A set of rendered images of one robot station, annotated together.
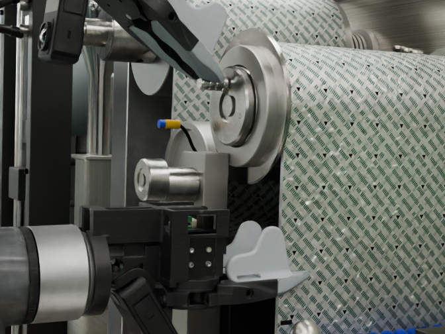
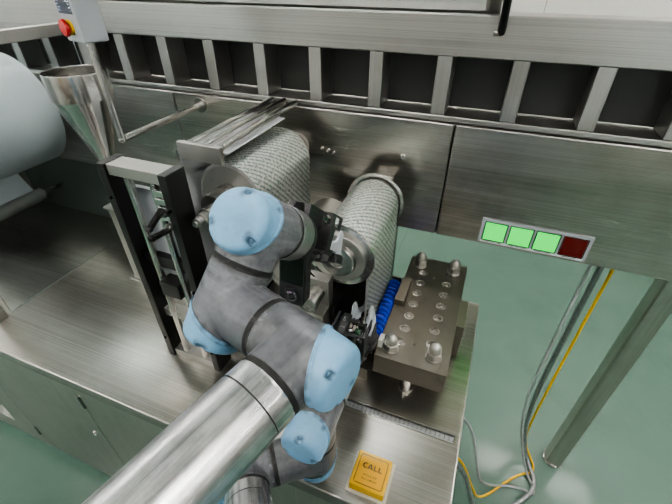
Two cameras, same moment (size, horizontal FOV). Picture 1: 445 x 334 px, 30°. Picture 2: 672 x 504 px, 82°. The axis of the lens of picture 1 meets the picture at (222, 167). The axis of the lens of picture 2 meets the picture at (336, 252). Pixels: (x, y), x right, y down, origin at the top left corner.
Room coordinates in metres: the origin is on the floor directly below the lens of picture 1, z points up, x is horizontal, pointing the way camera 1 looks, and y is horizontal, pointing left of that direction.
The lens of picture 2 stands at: (0.31, 0.40, 1.73)
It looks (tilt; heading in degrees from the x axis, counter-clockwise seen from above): 36 degrees down; 319
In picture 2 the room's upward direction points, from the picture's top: straight up
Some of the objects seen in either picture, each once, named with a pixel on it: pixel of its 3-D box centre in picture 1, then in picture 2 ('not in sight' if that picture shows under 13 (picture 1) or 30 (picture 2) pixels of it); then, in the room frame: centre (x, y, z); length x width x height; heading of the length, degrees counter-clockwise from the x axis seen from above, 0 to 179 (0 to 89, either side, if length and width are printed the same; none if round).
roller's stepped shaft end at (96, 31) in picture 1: (79, 31); (204, 217); (0.97, 0.17, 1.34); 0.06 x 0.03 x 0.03; 118
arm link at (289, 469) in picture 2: not in sight; (306, 453); (0.62, 0.21, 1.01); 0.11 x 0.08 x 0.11; 67
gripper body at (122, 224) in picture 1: (151, 258); (346, 348); (0.68, 0.06, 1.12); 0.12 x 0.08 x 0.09; 118
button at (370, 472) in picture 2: not in sight; (370, 474); (0.54, 0.11, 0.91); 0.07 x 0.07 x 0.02; 28
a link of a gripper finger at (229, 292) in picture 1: (226, 289); (365, 338); (0.69, -0.01, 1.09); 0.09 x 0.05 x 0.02; 117
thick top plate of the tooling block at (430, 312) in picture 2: not in sight; (425, 313); (0.71, -0.25, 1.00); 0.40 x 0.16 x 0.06; 118
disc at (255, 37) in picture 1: (247, 107); (340, 255); (0.79, -0.02, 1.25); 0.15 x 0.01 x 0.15; 28
